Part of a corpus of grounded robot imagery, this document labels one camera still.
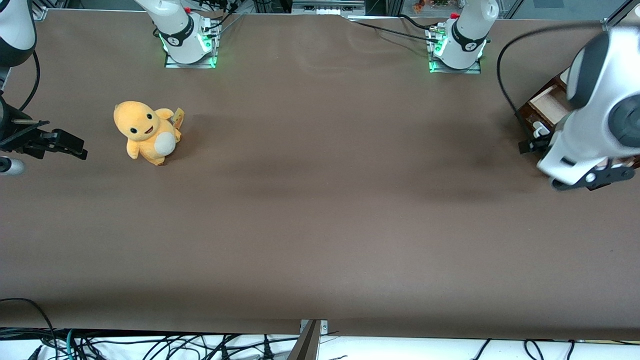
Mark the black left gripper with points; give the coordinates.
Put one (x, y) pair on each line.
(531, 145)

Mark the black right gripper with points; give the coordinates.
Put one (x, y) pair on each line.
(14, 136)

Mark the white drawer with wooden bottom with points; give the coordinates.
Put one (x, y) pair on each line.
(550, 107)

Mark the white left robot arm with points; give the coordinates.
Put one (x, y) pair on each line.
(595, 135)

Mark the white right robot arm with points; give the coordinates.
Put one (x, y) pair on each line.
(180, 35)

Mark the dark brown wooden board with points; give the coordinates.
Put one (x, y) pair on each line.
(522, 117)

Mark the yellow plush toy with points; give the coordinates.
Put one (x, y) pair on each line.
(145, 132)

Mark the aluminium profile corner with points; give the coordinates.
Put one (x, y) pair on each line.
(611, 22)
(40, 12)

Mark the colourful background item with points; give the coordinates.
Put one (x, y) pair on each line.
(430, 6)

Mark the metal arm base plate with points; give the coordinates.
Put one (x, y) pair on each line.
(472, 69)
(172, 62)

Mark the aluminium frame rack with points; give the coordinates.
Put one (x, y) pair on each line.
(325, 7)

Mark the silver metal bracket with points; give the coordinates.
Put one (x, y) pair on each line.
(324, 326)

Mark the grey camera post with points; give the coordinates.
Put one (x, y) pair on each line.
(306, 347)

